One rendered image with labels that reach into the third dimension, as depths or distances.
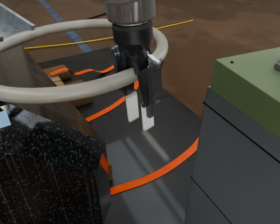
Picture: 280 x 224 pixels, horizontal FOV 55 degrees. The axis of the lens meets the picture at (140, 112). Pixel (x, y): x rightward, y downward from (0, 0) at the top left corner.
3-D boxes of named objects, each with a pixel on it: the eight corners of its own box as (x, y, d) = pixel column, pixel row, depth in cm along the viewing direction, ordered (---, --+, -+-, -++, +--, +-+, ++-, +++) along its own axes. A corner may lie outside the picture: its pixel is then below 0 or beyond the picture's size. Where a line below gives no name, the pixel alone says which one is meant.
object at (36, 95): (-72, 76, 66) (-78, 65, 64) (72, 21, 99) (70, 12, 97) (74, 136, 42) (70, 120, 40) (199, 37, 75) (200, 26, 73)
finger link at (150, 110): (150, 94, 57) (160, 98, 55) (151, 114, 59) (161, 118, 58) (144, 96, 56) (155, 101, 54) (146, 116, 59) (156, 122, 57)
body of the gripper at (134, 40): (162, 18, 49) (164, 66, 54) (131, 12, 54) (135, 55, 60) (131, 29, 45) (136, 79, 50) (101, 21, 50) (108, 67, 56)
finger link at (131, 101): (126, 97, 60) (125, 96, 60) (130, 122, 63) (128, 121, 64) (137, 91, 61) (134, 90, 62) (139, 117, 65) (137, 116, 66)
